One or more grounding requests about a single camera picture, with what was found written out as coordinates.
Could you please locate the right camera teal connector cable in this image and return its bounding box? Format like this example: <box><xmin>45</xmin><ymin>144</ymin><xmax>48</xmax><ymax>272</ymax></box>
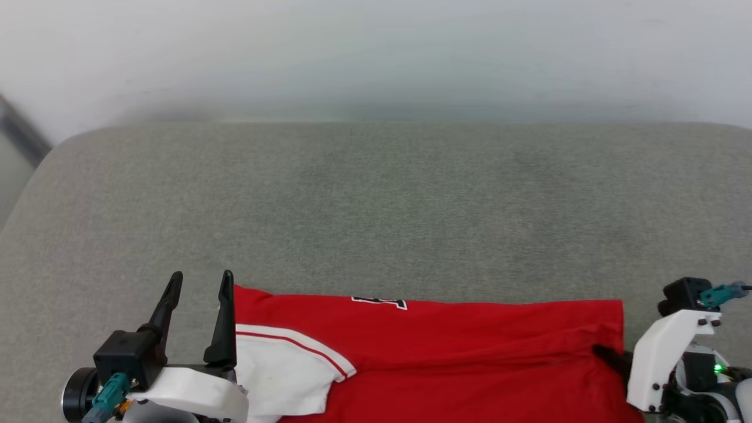
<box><xmin>698</xmin><ymin>281</ymin><xmax>752</xmax><ymax>310</ymax></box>

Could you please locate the red and white basketball jersey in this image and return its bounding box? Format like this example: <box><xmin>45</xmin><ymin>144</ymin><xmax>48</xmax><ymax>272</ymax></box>
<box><xmin>233</xmin><ymin>284</ymin><xmax>644</xmax><ymax>423</ymax></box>

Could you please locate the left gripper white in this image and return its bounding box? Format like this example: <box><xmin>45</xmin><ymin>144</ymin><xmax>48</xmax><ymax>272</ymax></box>
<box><xmin>125</xmin><ymin>270</ymin><xmax>251</xmax><ymax>423</ymax></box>

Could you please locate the camera teal connector cable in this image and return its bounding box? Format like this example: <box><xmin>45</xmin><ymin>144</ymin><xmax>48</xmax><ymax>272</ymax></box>
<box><xmin>698</xmin><ymin>281</ymin><xmax>752</xmax><ymax>310</ymax></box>
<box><xmin>81</xmin><ymin>372</ymin><xmax>131</xmax><ymax>423</ymax></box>

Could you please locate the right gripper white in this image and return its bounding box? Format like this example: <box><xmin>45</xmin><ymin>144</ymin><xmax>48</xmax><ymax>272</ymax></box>
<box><xmin>592</xmin><ymin>309</ymin><xmax>723</xmax><ymax>413</ymax></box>

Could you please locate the left camera teal connector cable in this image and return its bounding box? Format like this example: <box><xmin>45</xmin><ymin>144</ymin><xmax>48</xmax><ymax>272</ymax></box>
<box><xmin>81</xmin><ymin>372</ymin><xmax>131</xmax><ymax>423</ymax></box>

